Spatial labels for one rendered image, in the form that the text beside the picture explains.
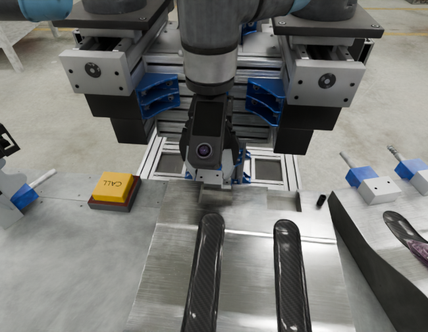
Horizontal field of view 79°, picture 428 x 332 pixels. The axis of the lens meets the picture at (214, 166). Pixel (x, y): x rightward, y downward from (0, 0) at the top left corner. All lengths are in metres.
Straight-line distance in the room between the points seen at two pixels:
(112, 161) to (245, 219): 1.53
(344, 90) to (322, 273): 0.38
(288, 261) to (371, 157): 1.72
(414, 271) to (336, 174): 1.41
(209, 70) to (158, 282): 0.28
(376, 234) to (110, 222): 0.46
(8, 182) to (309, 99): 0.59
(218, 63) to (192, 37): 0.04
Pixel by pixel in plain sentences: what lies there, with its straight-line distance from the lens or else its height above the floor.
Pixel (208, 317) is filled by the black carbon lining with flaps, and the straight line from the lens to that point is 0.35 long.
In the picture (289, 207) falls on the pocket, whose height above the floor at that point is 0.86.
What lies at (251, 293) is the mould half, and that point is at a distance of 0.36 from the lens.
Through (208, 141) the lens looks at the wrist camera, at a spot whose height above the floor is 0.99.
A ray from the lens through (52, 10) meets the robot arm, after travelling 0.43.
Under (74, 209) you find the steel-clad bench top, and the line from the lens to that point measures 0.58.
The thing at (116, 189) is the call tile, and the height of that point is 0.84.
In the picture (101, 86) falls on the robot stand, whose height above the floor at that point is 0.93.
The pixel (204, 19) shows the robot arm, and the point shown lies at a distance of 0.33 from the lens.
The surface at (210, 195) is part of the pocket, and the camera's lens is 0.45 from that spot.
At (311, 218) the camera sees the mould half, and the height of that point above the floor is 0.89.
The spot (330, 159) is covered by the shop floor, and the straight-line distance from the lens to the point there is 1.91.
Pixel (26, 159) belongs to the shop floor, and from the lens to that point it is 2.16.
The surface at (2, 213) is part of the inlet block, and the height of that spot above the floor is 0.83.
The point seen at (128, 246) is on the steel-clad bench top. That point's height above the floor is 0.80.
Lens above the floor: 1.22
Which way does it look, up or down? 46 degrees down
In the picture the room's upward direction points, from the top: straight up
